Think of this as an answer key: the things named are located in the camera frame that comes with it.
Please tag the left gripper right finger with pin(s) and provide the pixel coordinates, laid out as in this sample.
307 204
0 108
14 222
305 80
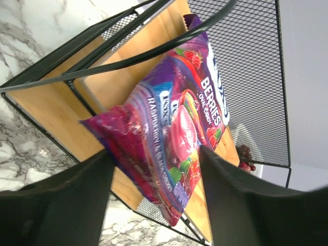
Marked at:
246 210

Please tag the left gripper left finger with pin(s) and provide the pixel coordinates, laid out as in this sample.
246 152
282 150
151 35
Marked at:
65 209

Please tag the purple Fox's candy bag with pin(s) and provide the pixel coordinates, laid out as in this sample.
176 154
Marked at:
155 135

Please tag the dark grape bunch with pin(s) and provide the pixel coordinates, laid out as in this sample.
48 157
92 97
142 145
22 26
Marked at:
245 158

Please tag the black wire wooden shelf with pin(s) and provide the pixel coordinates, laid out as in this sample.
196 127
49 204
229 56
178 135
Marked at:
99 68

